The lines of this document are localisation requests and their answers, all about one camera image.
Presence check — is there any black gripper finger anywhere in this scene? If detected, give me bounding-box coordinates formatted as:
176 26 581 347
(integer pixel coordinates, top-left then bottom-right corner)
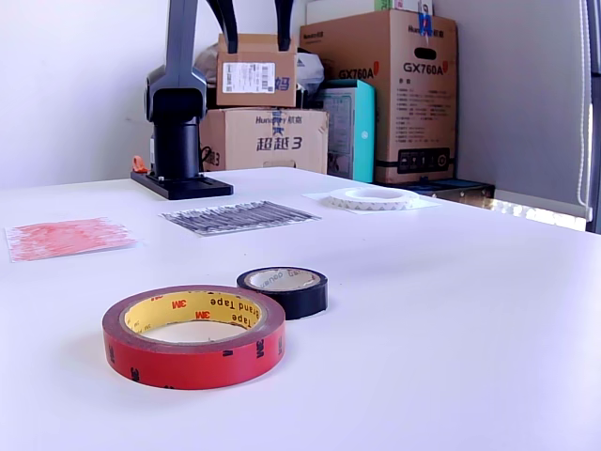
206 0 241 55
274 0 298 53

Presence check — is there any white tape roll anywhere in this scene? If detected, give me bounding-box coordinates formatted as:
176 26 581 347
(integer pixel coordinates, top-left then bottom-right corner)
327 186 418 211

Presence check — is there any black tape roll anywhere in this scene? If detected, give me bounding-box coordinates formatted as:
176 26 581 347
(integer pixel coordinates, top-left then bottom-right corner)
236 267 329 321

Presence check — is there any red 3M tape roll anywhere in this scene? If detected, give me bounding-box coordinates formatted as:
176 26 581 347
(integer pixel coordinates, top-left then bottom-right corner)
101 285 286 391

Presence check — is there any cardboard box with shipping label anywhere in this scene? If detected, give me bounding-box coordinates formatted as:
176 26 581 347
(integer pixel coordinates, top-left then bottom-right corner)
215 32 301 108

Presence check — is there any grey plastic bag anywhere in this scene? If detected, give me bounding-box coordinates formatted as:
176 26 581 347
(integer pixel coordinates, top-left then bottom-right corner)
194 44 220 88

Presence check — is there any white plastic bag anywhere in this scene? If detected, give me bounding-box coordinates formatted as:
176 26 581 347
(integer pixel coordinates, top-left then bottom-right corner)
295 51 326 88

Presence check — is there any flat white box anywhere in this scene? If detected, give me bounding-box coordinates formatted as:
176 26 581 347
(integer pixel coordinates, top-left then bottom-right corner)
304 0 377 25

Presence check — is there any Huntkey cardboard box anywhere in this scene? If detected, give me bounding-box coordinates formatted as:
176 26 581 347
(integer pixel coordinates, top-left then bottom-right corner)
201 107 330 176

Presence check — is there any white packet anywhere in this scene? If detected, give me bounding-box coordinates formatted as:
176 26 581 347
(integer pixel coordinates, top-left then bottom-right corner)
393 0 436 15

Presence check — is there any teal product box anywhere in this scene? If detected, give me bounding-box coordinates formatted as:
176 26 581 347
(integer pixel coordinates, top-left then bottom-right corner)
318 78 377 183

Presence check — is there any large GX760A cardboard box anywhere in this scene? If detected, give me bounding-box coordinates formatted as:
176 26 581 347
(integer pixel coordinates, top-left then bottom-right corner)
300 8 459 185

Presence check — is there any blank white paper sheet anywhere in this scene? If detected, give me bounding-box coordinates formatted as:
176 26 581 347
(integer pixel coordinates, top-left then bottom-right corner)
300 189 442 216

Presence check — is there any black scribbled paper sheet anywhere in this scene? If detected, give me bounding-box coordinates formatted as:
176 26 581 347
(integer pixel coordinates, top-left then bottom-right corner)
159 200 324 240

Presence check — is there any grey roller blind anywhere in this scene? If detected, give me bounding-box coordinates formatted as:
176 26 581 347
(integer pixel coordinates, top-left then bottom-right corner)
457 0 593 222

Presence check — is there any red scribbled paper sheet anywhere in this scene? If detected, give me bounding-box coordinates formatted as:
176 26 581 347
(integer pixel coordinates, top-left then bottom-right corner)
4 216 142 263

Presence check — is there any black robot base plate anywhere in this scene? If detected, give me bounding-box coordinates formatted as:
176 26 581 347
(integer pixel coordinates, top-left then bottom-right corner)
130 168 235 202

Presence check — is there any white bead pull cord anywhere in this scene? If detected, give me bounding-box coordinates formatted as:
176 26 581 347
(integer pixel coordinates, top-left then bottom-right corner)
576 0 593 222

